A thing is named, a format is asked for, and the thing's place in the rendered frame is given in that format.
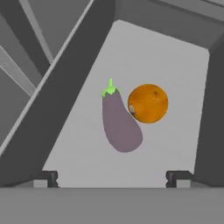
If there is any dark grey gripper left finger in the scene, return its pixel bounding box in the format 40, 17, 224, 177
17, 170, 61, 189

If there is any dark grey fridge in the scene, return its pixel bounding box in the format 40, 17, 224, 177
0, 0, 224, 189

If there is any light grey fridge shelf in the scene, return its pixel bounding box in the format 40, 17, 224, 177
42, 19, 211, 189

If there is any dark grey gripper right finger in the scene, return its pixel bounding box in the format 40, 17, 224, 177
164, 170, 210, 189

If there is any purple eggplant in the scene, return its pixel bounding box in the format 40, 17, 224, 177
101, 78, 144, 153

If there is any grey fridge door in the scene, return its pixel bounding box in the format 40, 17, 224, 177
0, 0, 95, 156

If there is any orange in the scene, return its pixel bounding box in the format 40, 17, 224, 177
127, 83, 170, 124

